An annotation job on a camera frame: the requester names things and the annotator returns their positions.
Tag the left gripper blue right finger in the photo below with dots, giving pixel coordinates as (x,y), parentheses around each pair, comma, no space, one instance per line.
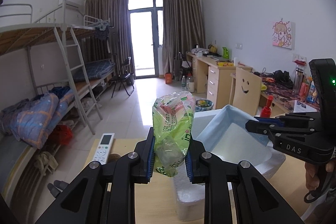
(235,192)

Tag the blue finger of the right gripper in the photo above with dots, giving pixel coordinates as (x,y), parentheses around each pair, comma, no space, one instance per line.
(275,121)

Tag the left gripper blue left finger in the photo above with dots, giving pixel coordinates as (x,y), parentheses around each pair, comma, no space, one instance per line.
(103,193)

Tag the blue face mask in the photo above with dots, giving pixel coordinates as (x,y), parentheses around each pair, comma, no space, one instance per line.
(223,133)

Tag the green plastic bag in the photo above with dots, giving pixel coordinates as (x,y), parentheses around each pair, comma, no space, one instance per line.
(173,116)

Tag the person's right hand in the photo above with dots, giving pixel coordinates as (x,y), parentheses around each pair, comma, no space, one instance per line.
(312,179)

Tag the white lotion pump bottle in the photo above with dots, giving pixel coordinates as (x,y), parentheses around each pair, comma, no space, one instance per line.
(266,110)

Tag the white printed paper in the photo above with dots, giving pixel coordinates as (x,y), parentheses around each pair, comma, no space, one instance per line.
(300,107)

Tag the wooden smiley chair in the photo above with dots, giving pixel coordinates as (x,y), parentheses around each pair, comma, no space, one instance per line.
(247,91)

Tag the white styrofoam box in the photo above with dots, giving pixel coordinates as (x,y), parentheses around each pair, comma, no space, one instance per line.
(191,197)

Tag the white remote control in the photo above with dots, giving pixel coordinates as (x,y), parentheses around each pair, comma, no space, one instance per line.
(103,149)

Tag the black headphones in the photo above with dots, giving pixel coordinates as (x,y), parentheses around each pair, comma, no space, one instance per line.
(283,78)

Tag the colourful round bucket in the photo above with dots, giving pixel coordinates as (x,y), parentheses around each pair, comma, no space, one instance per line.
(203,105)

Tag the blue plaid quilt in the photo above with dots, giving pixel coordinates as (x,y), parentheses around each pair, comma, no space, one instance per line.
(32,121)

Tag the black folding chair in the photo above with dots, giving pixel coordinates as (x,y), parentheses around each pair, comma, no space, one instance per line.
(124,78)

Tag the right brown curtain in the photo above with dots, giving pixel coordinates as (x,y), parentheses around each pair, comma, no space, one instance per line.
(183,28)

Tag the brown curtain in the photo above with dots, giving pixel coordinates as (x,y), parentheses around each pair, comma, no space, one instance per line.
(112,40)
(183,28)

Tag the metal bunk bed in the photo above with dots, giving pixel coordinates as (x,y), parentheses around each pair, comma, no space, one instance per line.
(37,55)

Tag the glass balcony door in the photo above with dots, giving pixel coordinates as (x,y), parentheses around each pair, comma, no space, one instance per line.
(146,26)

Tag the left brown curtain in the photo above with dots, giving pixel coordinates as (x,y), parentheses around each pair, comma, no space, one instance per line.
(112,40)

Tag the pink cartoon wall picture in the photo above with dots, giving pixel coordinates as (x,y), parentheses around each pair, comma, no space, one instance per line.
(282,35)

